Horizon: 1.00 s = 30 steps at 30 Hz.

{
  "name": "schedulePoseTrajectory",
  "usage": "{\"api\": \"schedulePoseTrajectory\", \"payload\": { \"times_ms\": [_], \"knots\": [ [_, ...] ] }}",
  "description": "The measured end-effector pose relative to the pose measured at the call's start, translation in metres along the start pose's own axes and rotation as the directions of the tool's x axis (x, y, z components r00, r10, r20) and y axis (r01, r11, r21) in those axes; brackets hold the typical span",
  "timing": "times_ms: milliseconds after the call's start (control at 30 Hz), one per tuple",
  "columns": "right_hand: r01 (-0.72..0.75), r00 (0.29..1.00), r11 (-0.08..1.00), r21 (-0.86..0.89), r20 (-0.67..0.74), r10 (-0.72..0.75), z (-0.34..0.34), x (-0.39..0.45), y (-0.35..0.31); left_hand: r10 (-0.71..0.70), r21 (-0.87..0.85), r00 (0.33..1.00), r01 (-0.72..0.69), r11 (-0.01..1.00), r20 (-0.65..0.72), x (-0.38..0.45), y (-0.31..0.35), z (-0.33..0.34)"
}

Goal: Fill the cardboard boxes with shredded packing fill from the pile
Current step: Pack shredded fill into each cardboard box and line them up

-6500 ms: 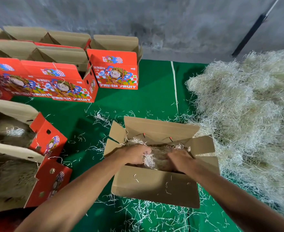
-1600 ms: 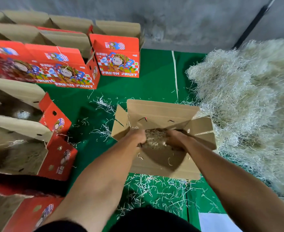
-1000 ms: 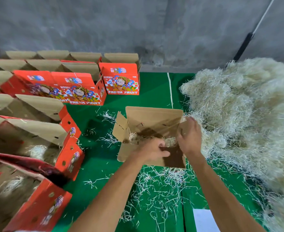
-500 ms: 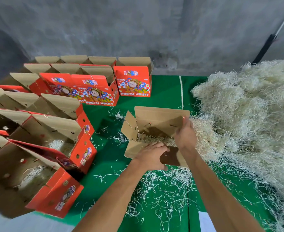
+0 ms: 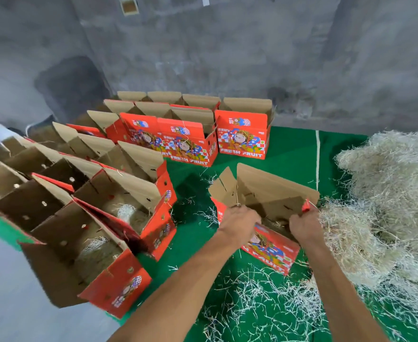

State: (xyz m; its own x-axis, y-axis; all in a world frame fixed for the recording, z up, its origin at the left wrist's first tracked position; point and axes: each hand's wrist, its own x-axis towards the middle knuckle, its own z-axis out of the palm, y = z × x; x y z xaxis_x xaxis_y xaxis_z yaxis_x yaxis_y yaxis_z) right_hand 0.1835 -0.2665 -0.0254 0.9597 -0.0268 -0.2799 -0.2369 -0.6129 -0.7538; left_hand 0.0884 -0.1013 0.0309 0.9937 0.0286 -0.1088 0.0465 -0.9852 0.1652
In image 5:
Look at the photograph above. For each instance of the group of red fruit boxes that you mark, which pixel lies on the group of red fruit boxes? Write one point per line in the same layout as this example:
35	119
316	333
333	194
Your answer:
195	128

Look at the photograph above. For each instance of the person's right hand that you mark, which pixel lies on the person's right hand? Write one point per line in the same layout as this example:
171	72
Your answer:
307	231

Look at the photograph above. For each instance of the yellow framed wall plate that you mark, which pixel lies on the yellow framed wall plate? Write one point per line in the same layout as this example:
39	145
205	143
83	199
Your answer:
129	5

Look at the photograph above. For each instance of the person's left hand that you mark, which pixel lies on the person's left hand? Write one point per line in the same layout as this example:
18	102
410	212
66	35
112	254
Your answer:
236	225

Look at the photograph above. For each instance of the person's right forearm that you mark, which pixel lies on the person's right forearm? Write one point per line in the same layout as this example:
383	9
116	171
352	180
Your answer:
344	299

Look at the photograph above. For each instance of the pile of shredded paper filler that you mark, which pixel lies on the pile of shredded paper filler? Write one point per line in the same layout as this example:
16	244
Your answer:
387	188

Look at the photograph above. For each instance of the person's left forearm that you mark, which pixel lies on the person's left forearm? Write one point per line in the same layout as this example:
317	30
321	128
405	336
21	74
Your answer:
173	295

